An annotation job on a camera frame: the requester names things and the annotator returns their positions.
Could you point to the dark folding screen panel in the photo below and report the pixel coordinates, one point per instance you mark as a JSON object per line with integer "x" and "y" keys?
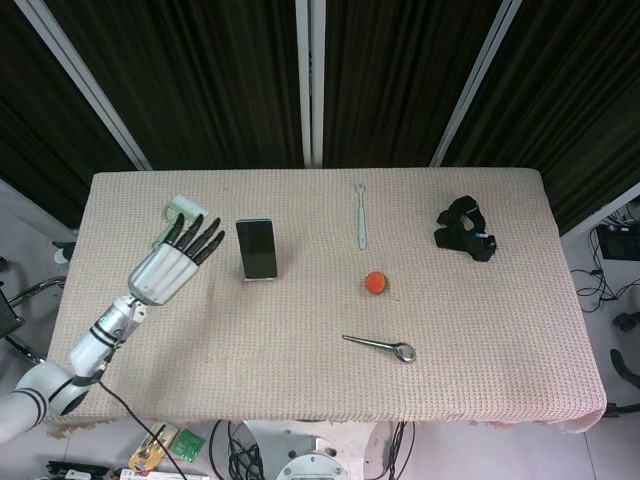
{"x": 30, "y": 125}
{"x": 400, "y": 75}
{"x": 200, "y": 75}
{"x": 590, "y": 100}

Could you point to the black smartphone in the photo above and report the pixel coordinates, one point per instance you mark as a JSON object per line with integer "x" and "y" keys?
{"x": 256, "y": 247}

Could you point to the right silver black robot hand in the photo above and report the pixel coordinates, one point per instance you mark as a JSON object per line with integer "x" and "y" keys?
{"x": 622, "y": 364}

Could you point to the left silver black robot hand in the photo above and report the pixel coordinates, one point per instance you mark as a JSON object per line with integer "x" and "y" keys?
{"x": 160, "y": 272}

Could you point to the pink waffle tablecloth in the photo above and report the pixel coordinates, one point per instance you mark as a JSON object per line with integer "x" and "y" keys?
{"x": 320, "y": 380}

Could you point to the black white small object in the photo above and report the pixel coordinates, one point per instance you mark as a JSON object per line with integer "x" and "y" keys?
{"x": 62, "y": 255}

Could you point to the white phone stand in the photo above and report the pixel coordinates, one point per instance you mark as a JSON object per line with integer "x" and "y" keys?
{"x": 260, "y": 279}

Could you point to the yellow tool package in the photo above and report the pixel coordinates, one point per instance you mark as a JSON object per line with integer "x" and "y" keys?
{"x": 150, "y": 447}

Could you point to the green hand brush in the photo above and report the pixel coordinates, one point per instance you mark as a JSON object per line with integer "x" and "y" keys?
{"x": 187, "y": 205}

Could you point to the black monitor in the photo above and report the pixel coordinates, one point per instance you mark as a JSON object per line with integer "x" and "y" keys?
{"x": 620, "y": 242}

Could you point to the chrome frame chair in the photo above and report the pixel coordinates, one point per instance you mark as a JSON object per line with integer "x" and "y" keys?
{"x": 42, "y": 286}

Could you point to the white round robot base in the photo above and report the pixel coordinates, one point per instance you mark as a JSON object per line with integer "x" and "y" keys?
{"x": 312, "y": 450}

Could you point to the green circuit board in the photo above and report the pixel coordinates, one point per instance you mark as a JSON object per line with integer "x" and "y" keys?
{"x": 189, "y": 444}

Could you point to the metal spoon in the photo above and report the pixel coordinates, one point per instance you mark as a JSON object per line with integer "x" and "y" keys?
{"x": 405, "y": 352}

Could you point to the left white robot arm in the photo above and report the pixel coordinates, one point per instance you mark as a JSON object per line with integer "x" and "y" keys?
{"x": 92, "y": 345}

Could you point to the white toothbrush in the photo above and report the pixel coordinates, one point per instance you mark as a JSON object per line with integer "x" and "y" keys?
{"x": 361, "y": 220}

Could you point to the black bar device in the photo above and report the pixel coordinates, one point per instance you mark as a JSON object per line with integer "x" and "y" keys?
{"x": 75, "y": 470}

